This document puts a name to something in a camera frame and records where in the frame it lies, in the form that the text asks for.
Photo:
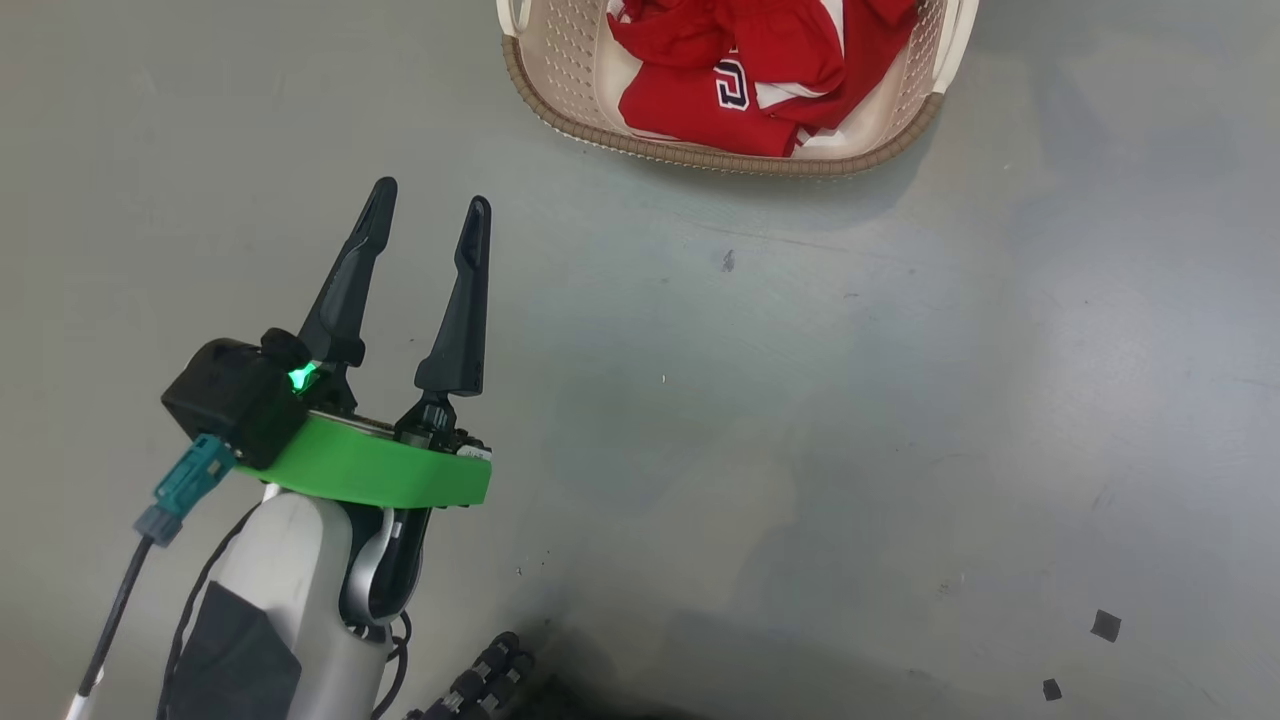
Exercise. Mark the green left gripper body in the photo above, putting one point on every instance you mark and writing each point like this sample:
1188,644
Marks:
380,470

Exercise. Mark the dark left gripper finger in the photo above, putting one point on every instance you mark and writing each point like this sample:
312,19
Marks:
345,290
462,330

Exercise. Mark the red jersey with black print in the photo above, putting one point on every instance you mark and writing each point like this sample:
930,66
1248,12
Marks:
690,120

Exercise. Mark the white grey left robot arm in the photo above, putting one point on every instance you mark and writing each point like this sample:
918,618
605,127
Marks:
290,560

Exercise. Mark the cream perforated laundry basket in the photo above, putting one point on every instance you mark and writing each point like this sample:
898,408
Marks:
560,70

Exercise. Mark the small black tape scrap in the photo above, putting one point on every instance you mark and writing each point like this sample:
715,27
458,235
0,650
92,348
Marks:
1052,690

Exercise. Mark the large black tape scrap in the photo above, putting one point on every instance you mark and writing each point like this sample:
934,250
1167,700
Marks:
1105,626

